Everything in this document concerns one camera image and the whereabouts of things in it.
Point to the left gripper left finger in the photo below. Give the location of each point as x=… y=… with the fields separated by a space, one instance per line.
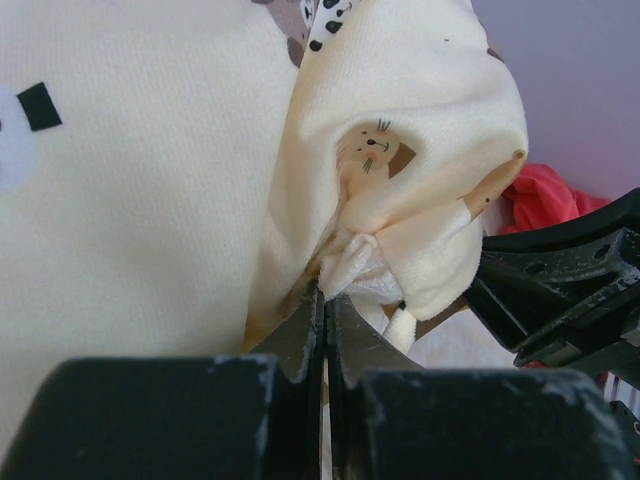
x=294 y=429

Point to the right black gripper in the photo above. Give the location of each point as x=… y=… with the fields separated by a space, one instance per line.
x=566 y=295

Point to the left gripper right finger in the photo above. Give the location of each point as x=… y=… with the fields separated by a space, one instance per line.
x=368 y=391

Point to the cream animal print cushion cover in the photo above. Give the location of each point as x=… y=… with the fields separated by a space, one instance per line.
x=174 y=173

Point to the red cloth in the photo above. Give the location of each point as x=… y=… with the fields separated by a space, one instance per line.
x=541 y=198

